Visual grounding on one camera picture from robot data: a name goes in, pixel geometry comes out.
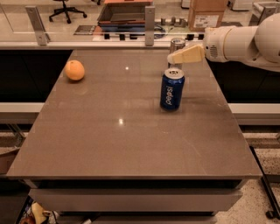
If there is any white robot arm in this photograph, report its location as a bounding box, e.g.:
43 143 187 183
167 13 280 72

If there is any silver redbull can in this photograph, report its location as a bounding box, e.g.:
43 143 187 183
168 38 186 69

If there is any middle metal glass bracket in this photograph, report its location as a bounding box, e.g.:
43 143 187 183
145 5 155 46

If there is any left metal glass bracket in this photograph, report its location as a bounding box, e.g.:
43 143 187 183
25 6 50 46

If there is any grey open tray box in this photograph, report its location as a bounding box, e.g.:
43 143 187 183
97 0 153 25

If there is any black office chair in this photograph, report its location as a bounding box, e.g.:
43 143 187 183
49 0 88 24

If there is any metal glass bracket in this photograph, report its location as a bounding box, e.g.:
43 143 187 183
25 6 50 46
248 6 276 26
145 5 155 46

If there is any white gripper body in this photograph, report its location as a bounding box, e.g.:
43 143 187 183
203 26 234 62

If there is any cardboard box with label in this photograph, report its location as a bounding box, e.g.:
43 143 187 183
188 0 228 32

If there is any orange fruit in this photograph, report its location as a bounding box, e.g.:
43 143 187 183
64 60 85 81

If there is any right metal glass bracket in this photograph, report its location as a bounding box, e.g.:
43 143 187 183
248 6 276 26

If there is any blue pepsi can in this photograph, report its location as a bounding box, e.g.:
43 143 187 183
160 67 185 111

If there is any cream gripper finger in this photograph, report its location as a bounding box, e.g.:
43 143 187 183
167 45 205 64

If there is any grey table drawer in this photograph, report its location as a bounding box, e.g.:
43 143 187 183
30 189 242 212

